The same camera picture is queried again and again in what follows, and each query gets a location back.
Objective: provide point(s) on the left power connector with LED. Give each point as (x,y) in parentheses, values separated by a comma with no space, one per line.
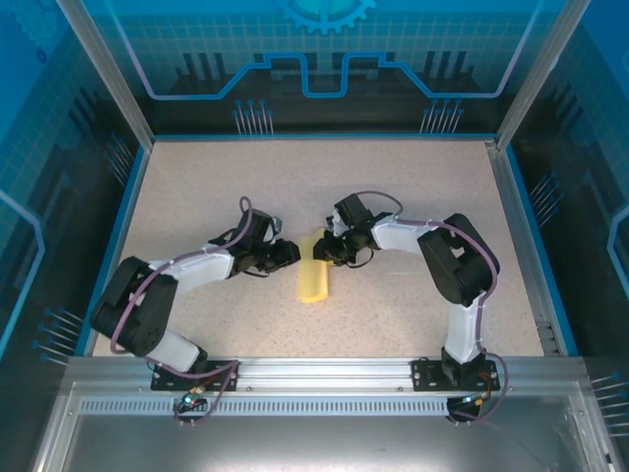
(190,400)

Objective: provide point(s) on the right aluminium frame post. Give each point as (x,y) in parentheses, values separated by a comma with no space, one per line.
(541,74)

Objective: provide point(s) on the aluminium mounting rail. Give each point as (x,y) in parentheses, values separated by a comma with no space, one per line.
(324,373)

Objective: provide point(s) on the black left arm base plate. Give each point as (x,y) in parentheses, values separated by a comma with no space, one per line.
(162,383)

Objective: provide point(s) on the aluminium side rail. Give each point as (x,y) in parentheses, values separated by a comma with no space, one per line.
(522,246)

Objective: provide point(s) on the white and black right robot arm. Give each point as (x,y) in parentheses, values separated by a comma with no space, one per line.
(393,236)

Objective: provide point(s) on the aluminium frame post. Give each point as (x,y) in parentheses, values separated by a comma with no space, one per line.
(541,74)
(109,74)

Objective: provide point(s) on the sheet metal shelf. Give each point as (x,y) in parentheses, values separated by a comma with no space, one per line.
(314,442)

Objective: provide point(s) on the right power connector with LED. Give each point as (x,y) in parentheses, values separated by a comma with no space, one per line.
(474,399)

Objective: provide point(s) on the power connector with led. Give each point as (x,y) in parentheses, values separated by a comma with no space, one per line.
(190,400)
(474,399)

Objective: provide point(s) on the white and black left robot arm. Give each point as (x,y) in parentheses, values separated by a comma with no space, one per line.
(196,268)

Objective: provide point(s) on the left aluminium frame post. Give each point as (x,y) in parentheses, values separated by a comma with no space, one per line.
(109,74)

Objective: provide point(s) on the slotted metal strip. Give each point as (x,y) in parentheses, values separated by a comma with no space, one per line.
(314,406)

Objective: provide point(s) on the blue edge trim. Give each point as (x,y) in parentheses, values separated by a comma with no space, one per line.
(319,136)
(539,246)

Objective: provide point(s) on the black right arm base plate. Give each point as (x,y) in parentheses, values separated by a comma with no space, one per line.
(422,376)

